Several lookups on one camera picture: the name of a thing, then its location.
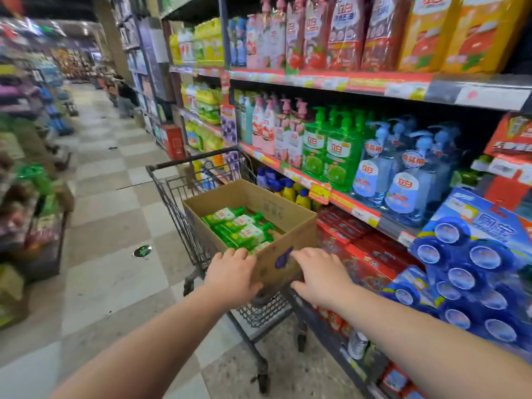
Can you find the person's right hand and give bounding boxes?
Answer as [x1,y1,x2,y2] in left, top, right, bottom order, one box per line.
[289,247,355,314]

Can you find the person's left hand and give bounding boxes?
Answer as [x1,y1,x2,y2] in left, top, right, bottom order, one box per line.
[203,247,264,311]

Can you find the brown cardboard box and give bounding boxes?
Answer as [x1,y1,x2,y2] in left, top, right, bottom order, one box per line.
[182,179,319,288]

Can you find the person's right forearm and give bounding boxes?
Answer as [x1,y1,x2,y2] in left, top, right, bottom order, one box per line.
[332,284,532,399]

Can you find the person's left forearm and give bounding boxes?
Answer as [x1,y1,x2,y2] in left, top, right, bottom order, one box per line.
[50,287,236,399]

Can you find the pile of green refill bottles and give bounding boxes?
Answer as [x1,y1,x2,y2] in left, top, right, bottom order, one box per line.
[201,206,276,254]

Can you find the stack of red boxes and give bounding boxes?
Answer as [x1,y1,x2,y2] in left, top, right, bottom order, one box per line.
[316,204,422,295]

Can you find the white plastic bottle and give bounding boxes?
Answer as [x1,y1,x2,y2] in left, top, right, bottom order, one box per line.
[347,330,370,361]

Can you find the row of yellow blue-capped bottles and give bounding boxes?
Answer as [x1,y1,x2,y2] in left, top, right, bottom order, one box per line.
[255,165,313,211]

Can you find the yellow hanging price tag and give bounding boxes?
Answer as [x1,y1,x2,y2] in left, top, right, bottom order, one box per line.
[308,183,333,206]

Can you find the small blue toilet cleaner pack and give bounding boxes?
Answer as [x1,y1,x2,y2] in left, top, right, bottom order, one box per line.
[379,265,438,317]

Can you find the red standing carton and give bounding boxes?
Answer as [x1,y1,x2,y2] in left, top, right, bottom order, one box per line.
[160,124,187,161]

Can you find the purple patterned packs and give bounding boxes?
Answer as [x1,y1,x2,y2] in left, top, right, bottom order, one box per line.
[219,104,239,147]

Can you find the row of small pink pump bottles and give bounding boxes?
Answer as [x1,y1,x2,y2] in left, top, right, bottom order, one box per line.
[251,94,309,169]

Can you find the row of teal bottles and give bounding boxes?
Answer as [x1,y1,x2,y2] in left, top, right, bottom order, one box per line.
[234,90,257,144]

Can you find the row of green pump bottles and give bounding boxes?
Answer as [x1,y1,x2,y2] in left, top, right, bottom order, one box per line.
[302,105,370,193]

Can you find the row of clear blue pump bottles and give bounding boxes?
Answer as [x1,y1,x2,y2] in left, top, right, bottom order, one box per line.
[351,115,463,228]

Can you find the row of yellow detergent bottles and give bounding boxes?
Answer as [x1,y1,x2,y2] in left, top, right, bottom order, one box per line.
[180,82,225,126]

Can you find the large blue toilet cleaner pack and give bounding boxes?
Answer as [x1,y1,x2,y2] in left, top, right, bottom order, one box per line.
[408,188,532,353]

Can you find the row of yellow-green jugs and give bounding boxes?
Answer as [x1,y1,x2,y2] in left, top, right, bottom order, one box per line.
[170,17,225,67]

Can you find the display of mixed goods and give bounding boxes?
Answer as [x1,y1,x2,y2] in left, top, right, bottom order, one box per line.
[0,45,77,331]

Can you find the distant store shelving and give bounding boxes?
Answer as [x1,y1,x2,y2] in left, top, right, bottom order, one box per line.
[92,0,177,147]

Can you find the row of tall pink pump bottles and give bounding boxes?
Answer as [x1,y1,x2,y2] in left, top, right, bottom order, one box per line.
[245,0,331,74]

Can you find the red cartons with white labels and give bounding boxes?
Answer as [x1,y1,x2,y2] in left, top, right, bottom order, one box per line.
[471,112,532,214]

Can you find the red patterned refill pouch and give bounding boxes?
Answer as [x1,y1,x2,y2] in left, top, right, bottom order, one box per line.
[326,0,367,73]
[361,0,412,73]

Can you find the metal store shelf unit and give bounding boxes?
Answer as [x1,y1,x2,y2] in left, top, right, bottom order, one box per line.
[160,0,532,399]

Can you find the grey wire shopping cart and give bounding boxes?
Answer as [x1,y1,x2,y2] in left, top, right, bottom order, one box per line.
[145,145,311,395]

